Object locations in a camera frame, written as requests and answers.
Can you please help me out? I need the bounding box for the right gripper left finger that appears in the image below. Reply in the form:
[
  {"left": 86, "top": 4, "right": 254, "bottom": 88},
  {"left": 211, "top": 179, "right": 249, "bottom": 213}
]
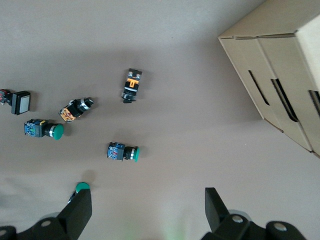
[{"left": 16, "top": 187, "right": 93, "bottom": 240}]

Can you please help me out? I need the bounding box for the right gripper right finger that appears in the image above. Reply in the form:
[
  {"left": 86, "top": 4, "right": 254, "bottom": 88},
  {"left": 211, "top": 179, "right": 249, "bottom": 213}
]
[{"left": 201, "top": 187, "right": 269, "bottom": 240}]

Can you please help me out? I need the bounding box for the green mushroom push button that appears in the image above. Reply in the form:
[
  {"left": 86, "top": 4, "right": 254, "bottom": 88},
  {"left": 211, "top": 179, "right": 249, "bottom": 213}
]
[
  {"left": 67, "top": 181, "right": 91, "bottom": 204},
  {"left": 107, "top": 141, "right": 141, "bottom": 163}
]

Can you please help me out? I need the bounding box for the black square push button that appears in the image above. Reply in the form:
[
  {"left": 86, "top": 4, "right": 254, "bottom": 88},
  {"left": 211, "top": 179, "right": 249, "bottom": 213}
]
[{"left": 0, "top": 88, "right": 32, "bottom": 116}]

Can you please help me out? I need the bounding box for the cardboard sorting box with slots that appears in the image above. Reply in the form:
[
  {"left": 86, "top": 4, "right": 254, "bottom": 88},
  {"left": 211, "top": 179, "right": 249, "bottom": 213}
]
[{"left": 217, "top": 0, "right": 320, "bottom": 161}]

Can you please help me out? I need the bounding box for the blue switch component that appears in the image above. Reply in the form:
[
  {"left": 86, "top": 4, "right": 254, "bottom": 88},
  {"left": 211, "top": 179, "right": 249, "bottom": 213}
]
[{"left": 23, "top": 118, "right": 65, "bottom": 141}]

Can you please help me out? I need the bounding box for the black selector switch orange block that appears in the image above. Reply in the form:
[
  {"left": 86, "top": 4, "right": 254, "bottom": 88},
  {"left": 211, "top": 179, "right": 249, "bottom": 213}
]
[
  {"left": 58, "top": 96, "right": 95, "bottom": 124},
  {"left": 120, "top": 68, "right": 144, "bottom": 105}
]

